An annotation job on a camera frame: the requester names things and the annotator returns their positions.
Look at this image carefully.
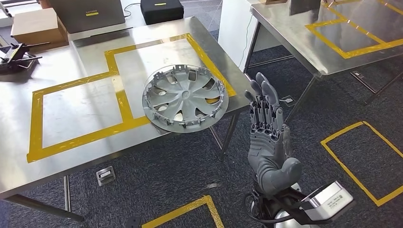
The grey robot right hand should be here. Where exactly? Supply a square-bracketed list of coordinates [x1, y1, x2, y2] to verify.
[245, 72, 303, 197]

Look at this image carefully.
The grey plastic wheel cover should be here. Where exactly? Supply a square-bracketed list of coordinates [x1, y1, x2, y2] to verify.
[142, 64, 230, 133]

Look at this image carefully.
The steel workbench table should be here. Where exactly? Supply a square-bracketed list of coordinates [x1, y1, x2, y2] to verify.
[0, 16, 254, 222]
[244, 0, 403, 119]

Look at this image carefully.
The metal floor socket plate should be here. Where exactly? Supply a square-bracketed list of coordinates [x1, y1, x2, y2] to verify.
[279, 95, 297, 108]
[96, 166, 116, 187]

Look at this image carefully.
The yellow floor tape square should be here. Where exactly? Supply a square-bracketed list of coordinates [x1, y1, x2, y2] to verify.
[142, 195, 225, 228]
[320, 121, 403, 208]

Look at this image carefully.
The white cabinet panel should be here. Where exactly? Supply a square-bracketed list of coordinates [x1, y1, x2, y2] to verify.
[218, 0, 281, 72]

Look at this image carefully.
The yellow tape marking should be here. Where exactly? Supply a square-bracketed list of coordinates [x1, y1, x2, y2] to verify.
[305, 0, 403, 60]
[27, 33, 237, 163]

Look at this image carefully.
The dark grey panel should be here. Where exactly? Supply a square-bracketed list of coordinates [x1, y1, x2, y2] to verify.
[289, 0, 322, 16]

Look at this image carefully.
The black case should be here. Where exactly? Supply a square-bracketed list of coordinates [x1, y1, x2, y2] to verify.
[140, 0, 185, 26]

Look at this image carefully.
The cardboard box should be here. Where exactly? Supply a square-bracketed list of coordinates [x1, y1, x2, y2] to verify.
[11, 8, 69, 48]

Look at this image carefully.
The black clamp tool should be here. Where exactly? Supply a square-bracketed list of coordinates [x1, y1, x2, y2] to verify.
[0, 41, 51, 72]

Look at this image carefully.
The black cable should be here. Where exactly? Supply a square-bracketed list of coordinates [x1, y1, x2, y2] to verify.
[245, 193, 303, 225]

